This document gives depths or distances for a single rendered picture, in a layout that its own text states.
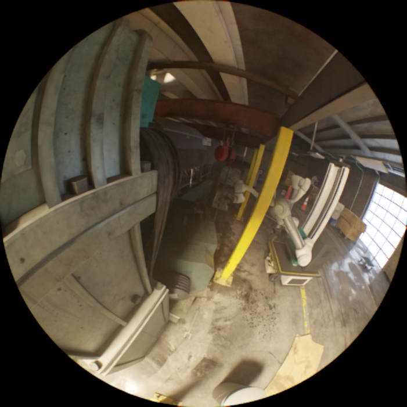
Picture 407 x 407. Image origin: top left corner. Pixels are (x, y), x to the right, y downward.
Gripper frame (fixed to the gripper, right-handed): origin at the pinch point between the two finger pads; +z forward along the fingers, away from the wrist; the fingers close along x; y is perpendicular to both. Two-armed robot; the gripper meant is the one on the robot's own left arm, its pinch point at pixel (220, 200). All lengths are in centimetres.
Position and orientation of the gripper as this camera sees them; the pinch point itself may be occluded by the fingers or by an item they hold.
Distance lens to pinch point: 146.5
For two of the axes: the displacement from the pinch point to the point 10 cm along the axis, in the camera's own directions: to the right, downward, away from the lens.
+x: 4.7, 4.8, -7.4
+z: -8.6, 0.6, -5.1
